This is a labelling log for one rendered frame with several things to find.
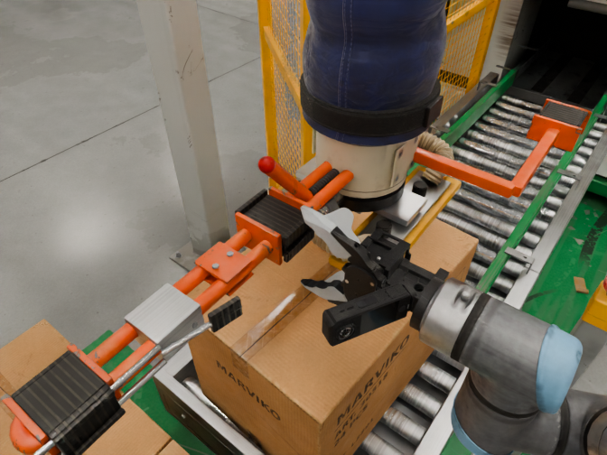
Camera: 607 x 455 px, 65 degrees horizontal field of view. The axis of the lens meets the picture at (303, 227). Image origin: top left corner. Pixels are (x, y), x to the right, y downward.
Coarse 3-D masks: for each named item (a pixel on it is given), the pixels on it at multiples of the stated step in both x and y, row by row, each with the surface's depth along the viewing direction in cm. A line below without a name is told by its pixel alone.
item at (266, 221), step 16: (272, 192) 73; (240, 208) 70; (256, 208) 71; (272, 208) 71; (288, 208) 71; (240, 224) 69; (256, 224) 67; (272, 224) 69; (288, 224) 69; (304, 224) 68; (256, 240) 69; (272, 240) 66; (288, 240) 66; (304, 240) 70; (272, 256) 69; (288, 256) 68
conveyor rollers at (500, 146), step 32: (512, 96) 250; (480, 128) 229; (512, 128) 228; (480, 160) 208; (512, 160) 208; (544, 160) 209; (576, 160) 209; (480, 192) 195; (448, 224) 180; (480, 224) 182; (544, 224) 177; (480, 256) 167; (192, 384) 129; (448, 384) 130; (224, 416) 123; (384, 416) 123; (384, 448) 117
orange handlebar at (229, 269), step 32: (416, 160) 84; (448, 160) 81; (288, 192) 75; (320, 192) 75; (512, 192) 76; (224, 256) 64; (256, 256) 65; (192, 288) 62; (224, 288) 61; (96, 352) 54; (160, 352) 55; (32, 448) 46
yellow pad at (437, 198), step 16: (416, 176) 97; (416, 192) 91; (432, 192) 93; (448, 192) 94; (432, 208) 91; (368, 224) 87; (384, 224) 83; (400, 224) 87; (416, 224) 87; (416, 240) 86
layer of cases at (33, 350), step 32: (0, 352) 137; (32, 352) 137; (64, 352) 137; (0, 384) 130; (0, 416) 123; (128, 416) 123; (0, 448) 117; (96, 448) 117; (128, 448) 117; (160, 448) 117
